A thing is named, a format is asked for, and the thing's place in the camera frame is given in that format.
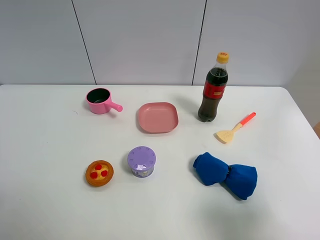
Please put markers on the blue cloth bundle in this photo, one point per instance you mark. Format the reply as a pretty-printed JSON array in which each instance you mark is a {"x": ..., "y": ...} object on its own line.
[{"x": 240, "y": 179}]

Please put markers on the pink square plate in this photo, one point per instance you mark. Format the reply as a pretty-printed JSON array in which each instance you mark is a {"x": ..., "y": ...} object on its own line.
[{"x": 157, "y": 117}]

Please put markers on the purple lidded can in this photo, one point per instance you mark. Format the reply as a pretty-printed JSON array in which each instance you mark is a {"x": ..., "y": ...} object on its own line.
[{"x": 141, "y": 161}]

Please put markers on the pink toy saucepan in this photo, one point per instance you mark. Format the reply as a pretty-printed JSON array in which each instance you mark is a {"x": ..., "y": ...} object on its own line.
[{"x": 100, "y": 101}]

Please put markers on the cola bottle yellow cap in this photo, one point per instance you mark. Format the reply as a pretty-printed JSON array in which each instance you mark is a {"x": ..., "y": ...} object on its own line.
[{"x": 214, "y": 87}]

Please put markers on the toy fruit tart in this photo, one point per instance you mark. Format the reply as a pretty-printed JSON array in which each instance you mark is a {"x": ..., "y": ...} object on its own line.
[{"x": 99, "y": 173}]

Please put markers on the toy spatula orange handle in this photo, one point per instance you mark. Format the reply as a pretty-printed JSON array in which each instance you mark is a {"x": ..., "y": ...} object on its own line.
[{"x": 226, "y": 136}]

